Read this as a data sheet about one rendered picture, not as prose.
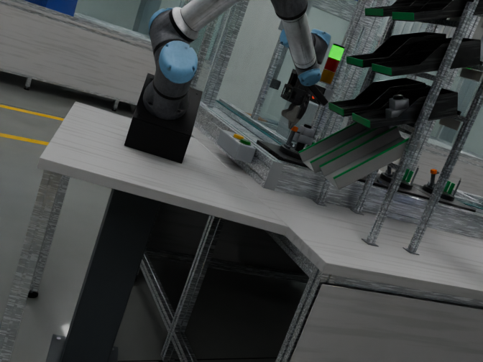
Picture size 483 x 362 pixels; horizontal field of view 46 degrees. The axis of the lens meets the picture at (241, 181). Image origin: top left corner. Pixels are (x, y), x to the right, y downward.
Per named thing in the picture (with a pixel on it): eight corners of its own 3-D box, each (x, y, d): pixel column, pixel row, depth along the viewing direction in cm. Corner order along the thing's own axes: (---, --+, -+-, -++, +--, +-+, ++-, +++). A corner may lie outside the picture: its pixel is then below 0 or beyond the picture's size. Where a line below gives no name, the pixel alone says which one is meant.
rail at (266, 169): (263, 187, 196) (274, 159, 193) (191, 123, 273) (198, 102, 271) (277, 191, 198) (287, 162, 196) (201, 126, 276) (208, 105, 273)
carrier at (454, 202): (433, 203, 233) (446, 175, 231) (399, 184, 254) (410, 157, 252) (474, 214, 244) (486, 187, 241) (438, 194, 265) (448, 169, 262)
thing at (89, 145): (36, 167, 144) (39, 157, 143) (73, 108, 229) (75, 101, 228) (286, 236, 162) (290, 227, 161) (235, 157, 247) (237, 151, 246)
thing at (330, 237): (322, 273, 142) (326, 262, 142) (172, 123, 273) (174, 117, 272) (640, 327, 204) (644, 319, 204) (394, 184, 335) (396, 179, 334)
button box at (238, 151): (234, 159, 205) (240, 143, 203) (215, 143, 223) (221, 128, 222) (251, 164, 208) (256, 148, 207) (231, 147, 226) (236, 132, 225)
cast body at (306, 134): (297, 141, 211) (303, 124, 210) (292, 138, 215) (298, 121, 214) (315, 147, 215) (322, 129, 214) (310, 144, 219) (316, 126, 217)
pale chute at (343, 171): (338, 190, 169) (333, 177, 167) (324, 177, 181) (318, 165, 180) (421, 147, 170) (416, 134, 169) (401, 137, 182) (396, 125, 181)
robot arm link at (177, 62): (156, 98, 177) (164, 70, 166) (149, 64, 182) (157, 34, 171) (192, 98, 181) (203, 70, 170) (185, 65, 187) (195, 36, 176)
